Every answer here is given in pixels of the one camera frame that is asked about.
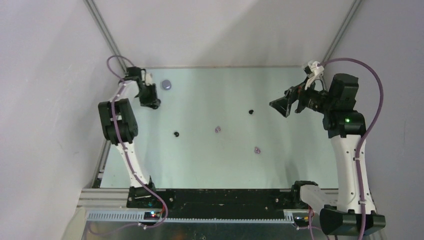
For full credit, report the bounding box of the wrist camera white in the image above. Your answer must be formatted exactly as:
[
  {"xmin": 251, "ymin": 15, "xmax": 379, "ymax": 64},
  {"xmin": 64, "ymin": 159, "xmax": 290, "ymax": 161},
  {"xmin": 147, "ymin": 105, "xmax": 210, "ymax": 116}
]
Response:
[
  {"xmin": 142, "ymin": 72, "xmax": 153, "ymax": 86},
  {"xmin": 303, "ymin": 60, "xmax": 324, "ymax": 90}
]

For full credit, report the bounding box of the purple cable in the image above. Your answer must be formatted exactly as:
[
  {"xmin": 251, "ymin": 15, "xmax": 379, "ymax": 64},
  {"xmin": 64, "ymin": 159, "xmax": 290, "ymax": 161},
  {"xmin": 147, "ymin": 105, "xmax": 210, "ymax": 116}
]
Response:
[
  {"xmin": 86, "ymin": 55, "xmax": 169, "ymax": 238},
  {"xmin": 319, "ymin": 57, "xmax": 384, "ymax": 240}
]

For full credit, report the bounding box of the purple earbud charging case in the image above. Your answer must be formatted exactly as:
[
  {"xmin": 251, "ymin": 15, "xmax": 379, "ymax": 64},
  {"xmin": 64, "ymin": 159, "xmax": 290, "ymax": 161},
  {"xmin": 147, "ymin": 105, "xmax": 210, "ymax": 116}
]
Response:
[{"xmin": 161, "ymin": 79, "xmax": 172, "ymax": 91}]

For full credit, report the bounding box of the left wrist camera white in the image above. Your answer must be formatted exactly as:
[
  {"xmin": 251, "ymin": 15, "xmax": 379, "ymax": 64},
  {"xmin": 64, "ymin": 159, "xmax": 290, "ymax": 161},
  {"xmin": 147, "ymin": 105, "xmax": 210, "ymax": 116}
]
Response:
[{"xmin": 142, "ymin": 72, "xmax": 153, "ymax": 86}]

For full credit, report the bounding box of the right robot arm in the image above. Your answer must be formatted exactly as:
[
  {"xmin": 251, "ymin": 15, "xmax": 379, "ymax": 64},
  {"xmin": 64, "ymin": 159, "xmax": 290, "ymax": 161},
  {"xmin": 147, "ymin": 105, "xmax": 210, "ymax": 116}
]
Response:
[{"xmin": 269, "ymin": 73, "xmax": 386, "ymax": 239}]

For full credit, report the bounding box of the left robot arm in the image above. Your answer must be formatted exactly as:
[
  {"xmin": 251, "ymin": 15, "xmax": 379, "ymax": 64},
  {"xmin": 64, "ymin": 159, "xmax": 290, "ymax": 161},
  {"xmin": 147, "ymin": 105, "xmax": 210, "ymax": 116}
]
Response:
[{"xmin": 98, "ymin": 66, "xmax": 161, "ymax": 208}]

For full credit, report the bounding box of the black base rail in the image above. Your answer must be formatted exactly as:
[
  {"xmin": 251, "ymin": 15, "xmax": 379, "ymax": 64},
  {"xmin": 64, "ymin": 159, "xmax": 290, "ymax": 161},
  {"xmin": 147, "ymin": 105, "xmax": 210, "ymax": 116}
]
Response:
[{"xmin": 126, "ymin": 188, "xmax": 308, "ymax": 219}]

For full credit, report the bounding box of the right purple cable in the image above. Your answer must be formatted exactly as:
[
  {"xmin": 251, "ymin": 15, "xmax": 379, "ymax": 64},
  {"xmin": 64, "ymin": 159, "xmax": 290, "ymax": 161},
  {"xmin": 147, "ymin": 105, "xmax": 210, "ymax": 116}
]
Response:
[{"xmin": 319, "ymin": 57, "xmax": 384, "ymax": 240}]

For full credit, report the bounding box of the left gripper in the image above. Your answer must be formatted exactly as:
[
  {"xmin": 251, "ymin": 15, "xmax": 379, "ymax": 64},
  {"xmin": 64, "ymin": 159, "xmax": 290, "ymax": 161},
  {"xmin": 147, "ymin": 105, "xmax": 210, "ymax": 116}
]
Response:
[{"xmin": 137, "ymin": 83, "xmax": 161, "ymax": 109}]

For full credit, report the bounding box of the grey slotted cable duct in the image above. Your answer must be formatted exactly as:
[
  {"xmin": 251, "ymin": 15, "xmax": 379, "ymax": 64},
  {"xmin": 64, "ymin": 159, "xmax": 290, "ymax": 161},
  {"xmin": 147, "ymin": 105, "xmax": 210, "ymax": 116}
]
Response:
[{"xmin": 86, "ymin": 210, "xmax": 295, "ymax": 224}]

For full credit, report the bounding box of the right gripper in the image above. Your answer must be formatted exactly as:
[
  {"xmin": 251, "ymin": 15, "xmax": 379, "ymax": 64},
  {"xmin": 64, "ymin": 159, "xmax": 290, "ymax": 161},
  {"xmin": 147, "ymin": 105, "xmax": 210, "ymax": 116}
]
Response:
[{"xmin": 269, "ymin": 75, "xmax": 336, "ymax": 118}]

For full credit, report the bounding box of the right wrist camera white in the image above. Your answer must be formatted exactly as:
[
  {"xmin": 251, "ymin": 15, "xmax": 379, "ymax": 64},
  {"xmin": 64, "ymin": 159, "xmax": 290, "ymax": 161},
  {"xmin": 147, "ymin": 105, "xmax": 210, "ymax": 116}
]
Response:
[{"xmin": 303, "ymin": 60, "xmax": 324, "ymax": 90}]

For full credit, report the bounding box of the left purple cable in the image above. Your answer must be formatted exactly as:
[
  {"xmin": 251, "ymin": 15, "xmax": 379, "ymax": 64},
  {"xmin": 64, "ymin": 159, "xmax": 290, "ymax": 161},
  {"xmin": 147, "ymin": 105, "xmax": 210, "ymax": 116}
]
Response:
[{"xmin": 86, "ymin": 55, "xmax": 169, "ymax": 238}]

